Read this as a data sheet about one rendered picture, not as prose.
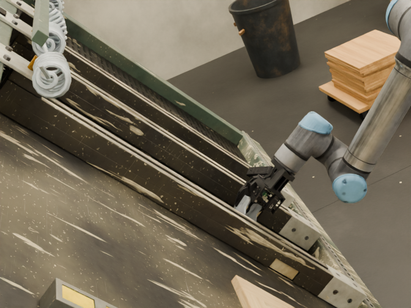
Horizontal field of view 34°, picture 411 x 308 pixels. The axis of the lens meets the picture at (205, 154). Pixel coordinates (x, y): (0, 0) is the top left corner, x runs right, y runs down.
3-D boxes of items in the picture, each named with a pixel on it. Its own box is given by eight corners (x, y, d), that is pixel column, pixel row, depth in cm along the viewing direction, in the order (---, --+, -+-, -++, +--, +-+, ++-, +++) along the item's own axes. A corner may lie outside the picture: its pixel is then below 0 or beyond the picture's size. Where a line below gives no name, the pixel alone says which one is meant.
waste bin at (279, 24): (317, 63, 577) (298, -9, 548) (262, 88, 569) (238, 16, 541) (291, 49, 625) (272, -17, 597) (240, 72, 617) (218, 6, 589)
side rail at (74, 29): (228, 156, 293) (243, 136, 291) (2, 9, 250) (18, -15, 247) (224, 149, 300) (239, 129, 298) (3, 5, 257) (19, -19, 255)
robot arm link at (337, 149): (348, 192, 170) (316, 170, 167) (340, 172, 180) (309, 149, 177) (370, 171, 167) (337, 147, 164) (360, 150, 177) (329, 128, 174)
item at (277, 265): (292, 280, 173) (299, 271, 172) (268, 266, 169) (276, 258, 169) (288, 274, 175) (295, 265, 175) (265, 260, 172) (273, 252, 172)
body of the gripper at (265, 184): (249, 203, 169) (279, 165, 167) (241, 188, 177) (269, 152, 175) (272, 217, 172) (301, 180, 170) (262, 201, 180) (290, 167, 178)
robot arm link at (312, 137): (340, 132, 167) (315, 113, 165) (312, 167, 170) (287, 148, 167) (331, 123, 175) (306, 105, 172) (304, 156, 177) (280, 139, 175)
